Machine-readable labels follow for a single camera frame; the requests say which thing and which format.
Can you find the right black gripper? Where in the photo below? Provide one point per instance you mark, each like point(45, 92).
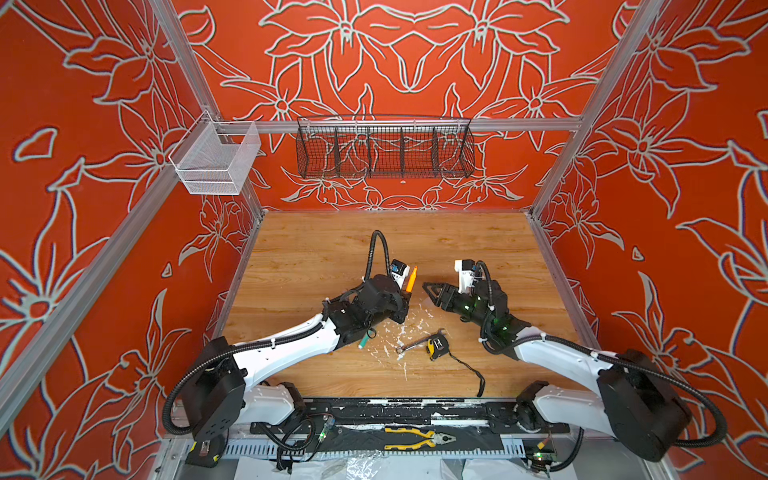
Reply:
point(447, 297)

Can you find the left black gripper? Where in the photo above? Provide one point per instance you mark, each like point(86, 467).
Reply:
point(401, 302)

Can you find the orange marker pen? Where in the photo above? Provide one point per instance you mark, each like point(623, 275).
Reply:
point(411, 280)

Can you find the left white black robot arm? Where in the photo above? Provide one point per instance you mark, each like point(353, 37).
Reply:
point(226, 383)

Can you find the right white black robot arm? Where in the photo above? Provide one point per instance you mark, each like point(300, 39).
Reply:
point(622, 395)

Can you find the yellow black tape measure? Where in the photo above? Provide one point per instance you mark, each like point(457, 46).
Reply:
point(437, 346)

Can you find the silver wrench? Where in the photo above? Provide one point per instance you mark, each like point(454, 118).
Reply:
point(421, 341)

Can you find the black tape measure on ledge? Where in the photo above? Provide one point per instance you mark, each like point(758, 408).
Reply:
point(205, 454)

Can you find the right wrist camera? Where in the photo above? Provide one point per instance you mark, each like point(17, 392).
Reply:
point(466, 270)

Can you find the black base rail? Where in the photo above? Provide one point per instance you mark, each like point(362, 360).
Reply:
point(497, 415)

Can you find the yellow handled pliers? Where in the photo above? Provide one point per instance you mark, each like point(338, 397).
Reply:
point(414, 439)

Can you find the black wire basket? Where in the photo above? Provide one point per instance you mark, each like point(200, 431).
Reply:
point(358, 147)

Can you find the white wire basket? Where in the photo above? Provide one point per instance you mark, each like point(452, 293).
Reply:
point(214, 157)

